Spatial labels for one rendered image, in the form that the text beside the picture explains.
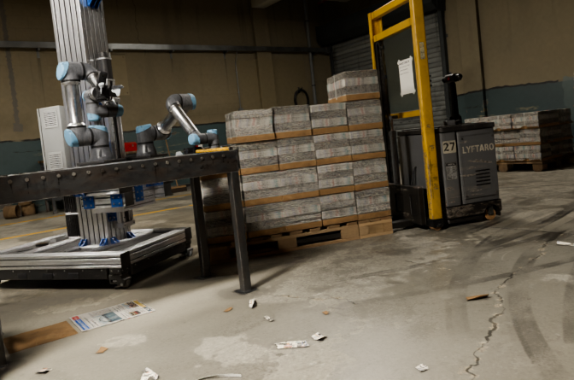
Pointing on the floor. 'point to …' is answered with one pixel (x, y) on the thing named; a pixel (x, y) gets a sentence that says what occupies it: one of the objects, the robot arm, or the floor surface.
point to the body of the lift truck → (457, 168)
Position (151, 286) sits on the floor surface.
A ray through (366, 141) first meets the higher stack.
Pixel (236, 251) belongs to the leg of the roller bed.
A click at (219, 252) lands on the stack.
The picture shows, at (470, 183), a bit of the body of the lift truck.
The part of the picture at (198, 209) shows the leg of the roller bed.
